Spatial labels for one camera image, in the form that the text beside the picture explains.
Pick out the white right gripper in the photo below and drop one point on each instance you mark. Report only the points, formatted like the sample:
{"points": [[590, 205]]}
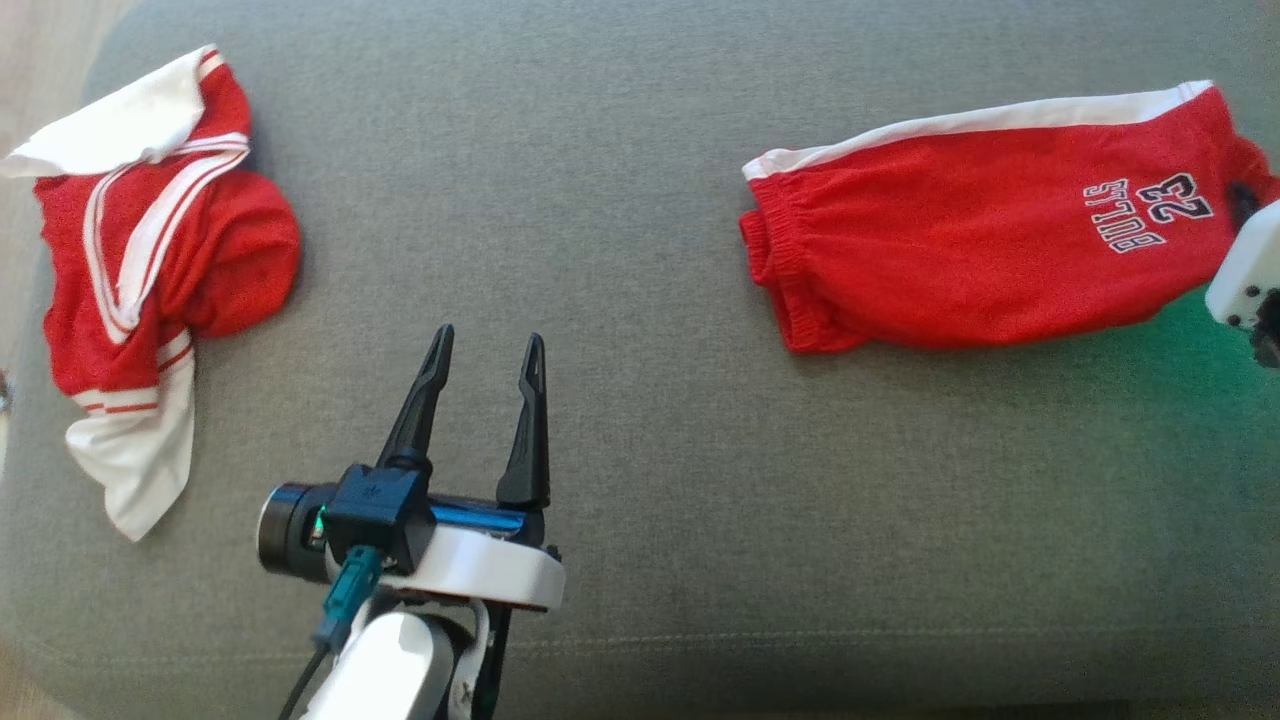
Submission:
{"points": [[1255, 270]]}

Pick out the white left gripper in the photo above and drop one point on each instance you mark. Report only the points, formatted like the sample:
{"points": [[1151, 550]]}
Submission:
{"points": [[480, 565]]}

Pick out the red shorts with 23 print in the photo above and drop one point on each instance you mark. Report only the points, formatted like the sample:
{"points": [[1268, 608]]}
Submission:
{"points": [[980, 230]]}

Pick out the red jersey with white sleeves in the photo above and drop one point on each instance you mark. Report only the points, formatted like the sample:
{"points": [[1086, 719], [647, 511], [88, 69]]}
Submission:
{"points": [[200, 240]]}

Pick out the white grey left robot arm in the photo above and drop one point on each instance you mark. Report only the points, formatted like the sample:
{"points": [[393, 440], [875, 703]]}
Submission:
{"points": [[400, 670]]}

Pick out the grey sofa seat cushion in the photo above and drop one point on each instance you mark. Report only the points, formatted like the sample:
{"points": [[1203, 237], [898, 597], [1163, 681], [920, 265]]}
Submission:
{"points": [[640, 450]]}

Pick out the laundry basket rim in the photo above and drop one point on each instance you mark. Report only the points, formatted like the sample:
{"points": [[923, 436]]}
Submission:
{"points": [[4, 392]]}

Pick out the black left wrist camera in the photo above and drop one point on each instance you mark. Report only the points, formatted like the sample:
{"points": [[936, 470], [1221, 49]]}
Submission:
{"points": [[375, 510]]}

